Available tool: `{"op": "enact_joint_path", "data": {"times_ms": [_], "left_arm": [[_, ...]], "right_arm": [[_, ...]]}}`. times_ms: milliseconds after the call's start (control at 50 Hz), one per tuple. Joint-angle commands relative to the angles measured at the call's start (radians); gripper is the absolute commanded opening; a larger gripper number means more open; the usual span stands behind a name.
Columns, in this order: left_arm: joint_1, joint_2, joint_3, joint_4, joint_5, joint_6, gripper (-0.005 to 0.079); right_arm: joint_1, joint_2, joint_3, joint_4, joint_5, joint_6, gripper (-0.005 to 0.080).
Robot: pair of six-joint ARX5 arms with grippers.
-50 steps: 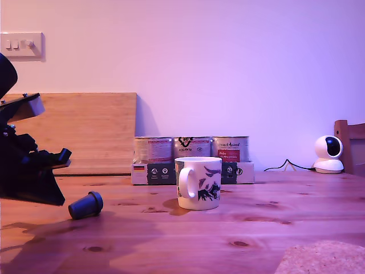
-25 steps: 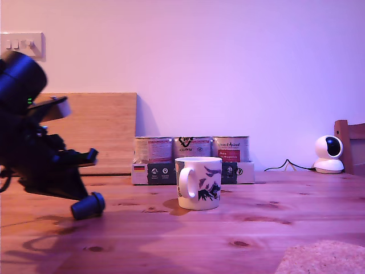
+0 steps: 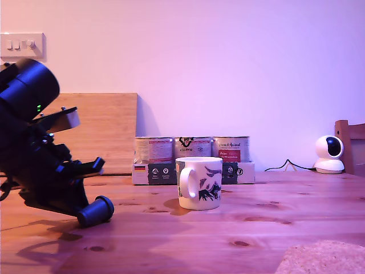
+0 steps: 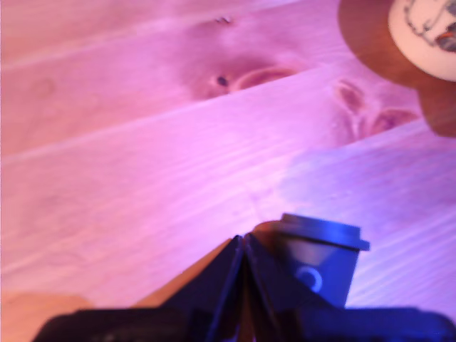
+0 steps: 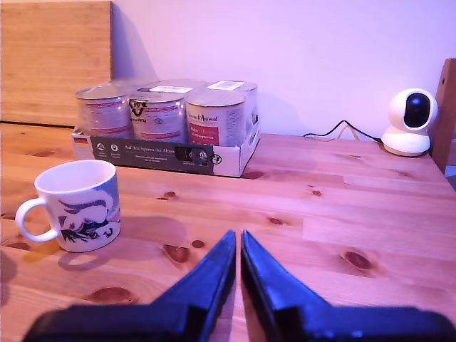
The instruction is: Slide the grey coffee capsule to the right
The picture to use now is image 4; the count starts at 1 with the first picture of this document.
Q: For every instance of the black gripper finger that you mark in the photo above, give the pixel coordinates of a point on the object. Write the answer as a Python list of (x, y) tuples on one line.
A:
[(270, 285), (221, 285)]

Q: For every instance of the grey coffee capsule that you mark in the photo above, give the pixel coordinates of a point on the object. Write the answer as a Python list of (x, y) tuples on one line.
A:
[(333, 261)]

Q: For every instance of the white mug with mountain print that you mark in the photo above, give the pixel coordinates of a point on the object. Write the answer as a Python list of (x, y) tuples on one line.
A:
[(420, 39)]

